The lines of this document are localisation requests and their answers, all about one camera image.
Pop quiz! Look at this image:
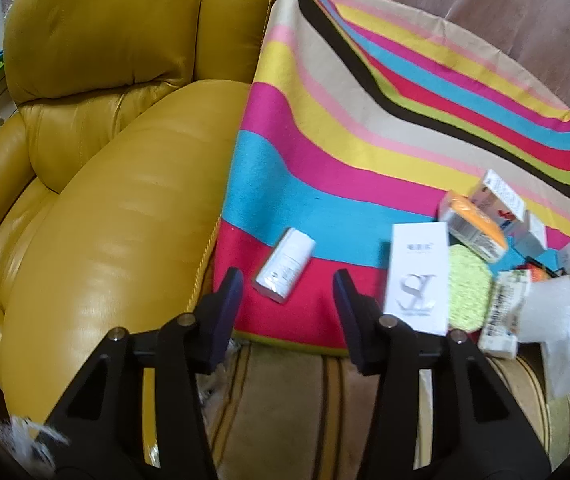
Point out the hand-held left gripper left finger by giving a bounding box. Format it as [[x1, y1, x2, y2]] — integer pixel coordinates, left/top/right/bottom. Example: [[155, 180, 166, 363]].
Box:
[[45, 267, 244, 480]]

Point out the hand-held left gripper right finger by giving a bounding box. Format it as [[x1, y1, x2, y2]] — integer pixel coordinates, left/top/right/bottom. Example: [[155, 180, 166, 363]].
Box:
[[332, 269, 551, 480]]

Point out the small white oblong box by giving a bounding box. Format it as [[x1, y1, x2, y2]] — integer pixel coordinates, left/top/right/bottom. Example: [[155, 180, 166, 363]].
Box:
[[251, 227, 317, 305]]

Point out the tall white box grey logo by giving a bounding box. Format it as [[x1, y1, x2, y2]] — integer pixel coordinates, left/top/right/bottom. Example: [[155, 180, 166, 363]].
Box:
[[382, 221, 451, 337]]

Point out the green round pad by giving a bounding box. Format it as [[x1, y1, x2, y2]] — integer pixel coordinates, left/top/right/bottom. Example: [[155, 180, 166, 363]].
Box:
[[446, 244, 495, 332]]

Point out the orange and white box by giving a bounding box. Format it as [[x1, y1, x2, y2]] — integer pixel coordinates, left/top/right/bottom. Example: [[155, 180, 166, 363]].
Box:
[[438, 190, 508, 263]]

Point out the white box orange red print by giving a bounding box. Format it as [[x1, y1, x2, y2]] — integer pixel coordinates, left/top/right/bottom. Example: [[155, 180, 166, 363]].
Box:
[[468, 169, 527, 224]]

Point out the white bubble wrap bag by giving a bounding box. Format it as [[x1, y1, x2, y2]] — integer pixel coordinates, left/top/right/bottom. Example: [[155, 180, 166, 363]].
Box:
[[518, 275, 570, 346]]

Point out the beige striped velvet cushion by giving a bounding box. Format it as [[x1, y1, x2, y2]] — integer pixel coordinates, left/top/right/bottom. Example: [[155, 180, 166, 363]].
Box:
[[200, 340, 570, 480]]

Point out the colourful striped cloth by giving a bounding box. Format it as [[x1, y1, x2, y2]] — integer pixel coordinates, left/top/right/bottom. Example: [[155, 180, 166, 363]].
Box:
[[212, 0, 570, 356]]

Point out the yellow leather armchair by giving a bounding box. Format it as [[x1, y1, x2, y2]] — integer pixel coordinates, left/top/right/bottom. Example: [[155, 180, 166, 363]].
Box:
[[0, 0, 283, 431]]

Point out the white fluffy cloth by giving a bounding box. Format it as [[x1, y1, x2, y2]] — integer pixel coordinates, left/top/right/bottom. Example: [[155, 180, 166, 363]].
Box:
[[0, 415, 70, 466]]

